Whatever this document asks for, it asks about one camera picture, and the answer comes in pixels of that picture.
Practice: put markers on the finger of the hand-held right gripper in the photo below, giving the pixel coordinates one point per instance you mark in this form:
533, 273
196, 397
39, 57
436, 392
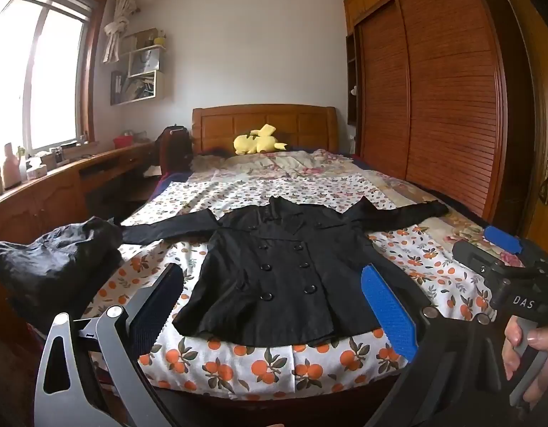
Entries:
503, 240
474, 255

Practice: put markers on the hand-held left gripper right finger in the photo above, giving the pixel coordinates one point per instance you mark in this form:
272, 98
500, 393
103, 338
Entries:
387, 311

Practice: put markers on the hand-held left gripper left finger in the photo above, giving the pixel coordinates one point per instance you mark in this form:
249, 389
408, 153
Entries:
160, 304

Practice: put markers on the black double-breasted coat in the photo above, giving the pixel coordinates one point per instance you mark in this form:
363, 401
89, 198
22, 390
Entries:
278, 284

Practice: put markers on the pile of dark clothes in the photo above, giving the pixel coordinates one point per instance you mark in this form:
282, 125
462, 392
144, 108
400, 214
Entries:
55, 262

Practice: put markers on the person's right hand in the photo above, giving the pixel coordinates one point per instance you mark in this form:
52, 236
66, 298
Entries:
547, 342

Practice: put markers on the orange fruit print bedsheet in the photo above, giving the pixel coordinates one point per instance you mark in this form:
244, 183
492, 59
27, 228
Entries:
265, 369

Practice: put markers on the wooden door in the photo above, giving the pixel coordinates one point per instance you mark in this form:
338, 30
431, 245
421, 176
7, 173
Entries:
543, 98

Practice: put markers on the wooden slatted wardrobe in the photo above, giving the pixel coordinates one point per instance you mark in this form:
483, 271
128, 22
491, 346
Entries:
443, 98

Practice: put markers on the long wooden desk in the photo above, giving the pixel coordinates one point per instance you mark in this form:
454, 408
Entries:
42, 200

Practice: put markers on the floral quilt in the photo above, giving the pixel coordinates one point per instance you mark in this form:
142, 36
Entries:
309, 167

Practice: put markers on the white tissue box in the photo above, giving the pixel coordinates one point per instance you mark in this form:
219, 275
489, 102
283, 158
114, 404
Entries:
37, 172

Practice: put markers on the yellow plush toy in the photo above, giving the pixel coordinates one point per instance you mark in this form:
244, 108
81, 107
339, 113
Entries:
256, 142

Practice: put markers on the white bottle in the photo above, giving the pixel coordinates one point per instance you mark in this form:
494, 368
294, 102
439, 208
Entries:
23, 167

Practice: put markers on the pink bottle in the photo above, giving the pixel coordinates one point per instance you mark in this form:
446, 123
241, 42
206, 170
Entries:
10, 169

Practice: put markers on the wooden bed headboard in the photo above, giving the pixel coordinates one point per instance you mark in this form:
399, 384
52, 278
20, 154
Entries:
265, 120

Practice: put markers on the window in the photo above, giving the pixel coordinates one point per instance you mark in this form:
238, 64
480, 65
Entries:
47, 75

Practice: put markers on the tied beige curtain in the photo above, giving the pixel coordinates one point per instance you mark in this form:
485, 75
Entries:
118, 26

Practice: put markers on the white wall shelf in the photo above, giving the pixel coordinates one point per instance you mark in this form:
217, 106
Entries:
142, 75

